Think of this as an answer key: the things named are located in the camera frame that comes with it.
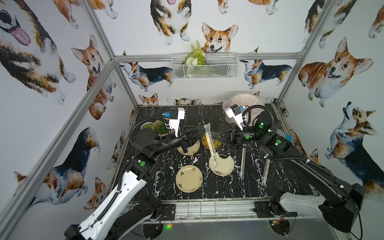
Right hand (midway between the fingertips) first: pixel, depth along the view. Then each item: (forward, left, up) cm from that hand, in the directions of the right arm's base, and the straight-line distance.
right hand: (212, 139), depth 53 cm
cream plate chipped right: (+8, -10, -45) cm, 46 cm away
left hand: (+1, +2, +4) cm, 5 cm away
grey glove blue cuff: (+26, -54, -42) cm, 73 cm away
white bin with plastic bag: (+41, -22, -20) cm, 51 cm away
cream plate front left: (-1, +12, -40) cm, 42 cm away
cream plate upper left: (+17, +10, -40) cm, 44 cm away
